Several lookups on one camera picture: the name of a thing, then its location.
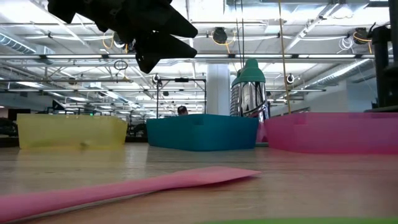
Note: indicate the grey desk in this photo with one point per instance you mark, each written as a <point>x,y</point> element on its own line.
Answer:
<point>377,109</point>

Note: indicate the blue plastic bin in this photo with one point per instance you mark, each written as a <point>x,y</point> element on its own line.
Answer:
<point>202,132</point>

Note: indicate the person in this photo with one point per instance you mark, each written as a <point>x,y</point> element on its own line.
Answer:
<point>183,110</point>

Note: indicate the black background rig frame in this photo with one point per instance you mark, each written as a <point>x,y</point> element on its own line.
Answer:
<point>182,80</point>

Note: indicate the black monitor stand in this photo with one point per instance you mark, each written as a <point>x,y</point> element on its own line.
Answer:
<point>381,77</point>

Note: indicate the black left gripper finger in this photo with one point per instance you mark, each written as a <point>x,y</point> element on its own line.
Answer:
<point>168,18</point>
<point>155,49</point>

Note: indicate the silver ventilation duct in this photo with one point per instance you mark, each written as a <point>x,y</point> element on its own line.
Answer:
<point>342,73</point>
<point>18,46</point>

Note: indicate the yellow translucent plastic bin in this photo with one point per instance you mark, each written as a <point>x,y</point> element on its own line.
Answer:
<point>71,130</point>

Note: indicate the white building pillar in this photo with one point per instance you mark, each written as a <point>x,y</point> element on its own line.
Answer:
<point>217,93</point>

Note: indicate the pink silicone spatula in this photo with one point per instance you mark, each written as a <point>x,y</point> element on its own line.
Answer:
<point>186,179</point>

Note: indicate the pink translucent plastic bin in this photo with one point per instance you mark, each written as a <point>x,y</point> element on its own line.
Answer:
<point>329,133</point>

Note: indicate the small black ceiling reel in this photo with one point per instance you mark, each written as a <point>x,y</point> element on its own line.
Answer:
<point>289,78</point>
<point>156,79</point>

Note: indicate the dark office furniture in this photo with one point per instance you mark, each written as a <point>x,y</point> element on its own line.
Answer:
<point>7,127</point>

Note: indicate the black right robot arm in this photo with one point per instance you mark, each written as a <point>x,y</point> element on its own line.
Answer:
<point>394,46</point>

